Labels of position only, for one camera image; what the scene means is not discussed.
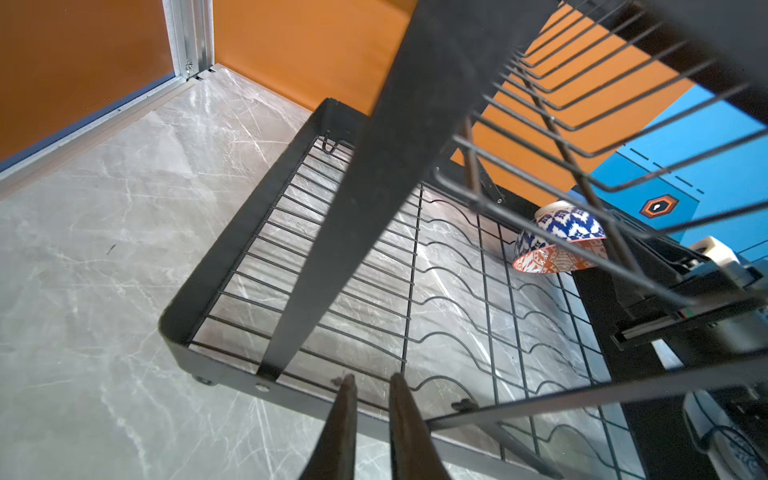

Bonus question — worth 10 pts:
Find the black metal dish rack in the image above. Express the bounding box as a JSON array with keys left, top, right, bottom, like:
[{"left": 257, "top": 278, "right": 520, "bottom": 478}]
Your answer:
[{"left": 158, "top": 1, "right": 767, "bottom": 479}]

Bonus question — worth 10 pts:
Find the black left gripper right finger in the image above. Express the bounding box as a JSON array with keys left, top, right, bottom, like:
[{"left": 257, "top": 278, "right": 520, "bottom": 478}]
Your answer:
[{"left": 388, "top": 373, "right": 450, "bottom": 480}]

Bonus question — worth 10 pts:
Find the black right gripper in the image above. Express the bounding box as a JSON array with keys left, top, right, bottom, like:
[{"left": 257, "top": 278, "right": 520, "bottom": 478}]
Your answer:
[{"left": 608, "top": 239, "right": 767, "bottom": 384}]

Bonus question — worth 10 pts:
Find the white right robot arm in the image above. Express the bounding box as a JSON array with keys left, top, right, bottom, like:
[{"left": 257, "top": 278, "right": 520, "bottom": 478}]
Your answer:
[{"left": 595, "top": 238, "right": 767, "bottom": 479}]

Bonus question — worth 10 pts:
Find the red and blue patterned bowl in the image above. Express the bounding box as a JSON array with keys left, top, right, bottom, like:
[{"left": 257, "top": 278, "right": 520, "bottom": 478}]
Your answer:
[{"left": 511, "top": 200, "right": 609, "bottom": 275}]

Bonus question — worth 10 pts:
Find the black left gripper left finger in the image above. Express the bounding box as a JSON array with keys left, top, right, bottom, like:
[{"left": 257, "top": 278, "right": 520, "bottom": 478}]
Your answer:
[{"left": 300, "top": 374, "right": 357, "bottom": 479}]

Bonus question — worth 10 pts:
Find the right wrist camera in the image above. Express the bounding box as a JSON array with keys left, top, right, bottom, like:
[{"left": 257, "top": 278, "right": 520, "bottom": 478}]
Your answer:
[{"left": 689, "top": 236, "right": 747, "bottom": 271}]

